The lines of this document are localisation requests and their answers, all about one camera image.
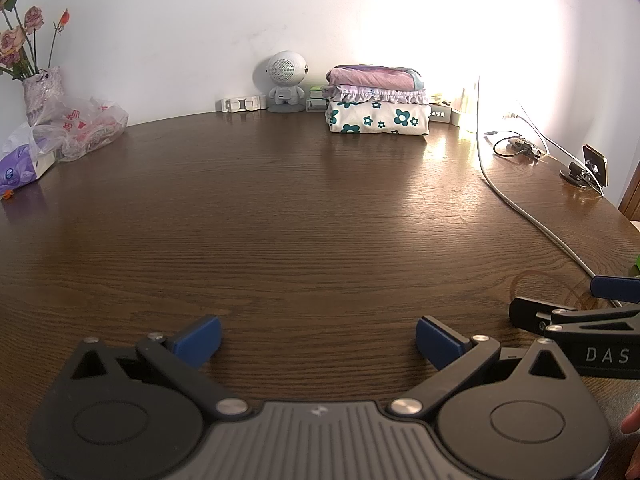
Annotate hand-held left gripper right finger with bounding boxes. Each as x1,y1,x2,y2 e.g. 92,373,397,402
387,316,577,418

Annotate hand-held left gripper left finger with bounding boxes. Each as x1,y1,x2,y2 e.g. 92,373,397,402
70,316,249,418

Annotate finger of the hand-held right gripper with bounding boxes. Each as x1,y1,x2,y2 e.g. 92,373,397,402
590,276,640,305
509,297,640,336

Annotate white teal floral garment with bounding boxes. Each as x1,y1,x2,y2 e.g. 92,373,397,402
325,100,432,136

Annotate person's right hand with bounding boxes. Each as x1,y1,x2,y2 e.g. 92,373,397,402
620,402,640,436

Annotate phone holder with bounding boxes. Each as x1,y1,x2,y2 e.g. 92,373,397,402
559,145,609,188

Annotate small electronic device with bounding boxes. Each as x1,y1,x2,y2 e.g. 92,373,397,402
510,137,543,161

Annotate pale bottle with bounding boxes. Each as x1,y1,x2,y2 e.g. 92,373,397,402
450,87,478,128

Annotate clear plastic bag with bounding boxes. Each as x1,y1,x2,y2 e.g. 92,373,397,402
30,96,130,162

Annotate purple tissue pack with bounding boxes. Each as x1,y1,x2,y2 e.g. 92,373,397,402
0,122,56,195

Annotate pink ruffled garment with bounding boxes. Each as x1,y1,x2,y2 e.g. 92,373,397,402
321,84,429,107

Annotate small stacked boxes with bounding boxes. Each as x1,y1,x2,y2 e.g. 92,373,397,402
306,85,331,112

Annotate pink folded garment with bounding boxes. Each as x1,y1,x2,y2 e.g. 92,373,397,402
327,65,426,90

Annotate white robot speaker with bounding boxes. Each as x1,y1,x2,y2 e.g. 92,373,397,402
265,51,309,112

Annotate patterned flower vase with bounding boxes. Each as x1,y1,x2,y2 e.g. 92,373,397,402
22,66,66,126

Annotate artificial rose bouquet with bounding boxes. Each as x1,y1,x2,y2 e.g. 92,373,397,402
0,0,71,81

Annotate thick white cable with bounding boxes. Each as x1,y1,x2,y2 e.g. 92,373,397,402
475,75,598,278

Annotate black cable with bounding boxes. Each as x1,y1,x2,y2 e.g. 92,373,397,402
492,130,532,158

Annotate thin white cable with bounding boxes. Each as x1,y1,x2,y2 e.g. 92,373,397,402
502,102,606,196

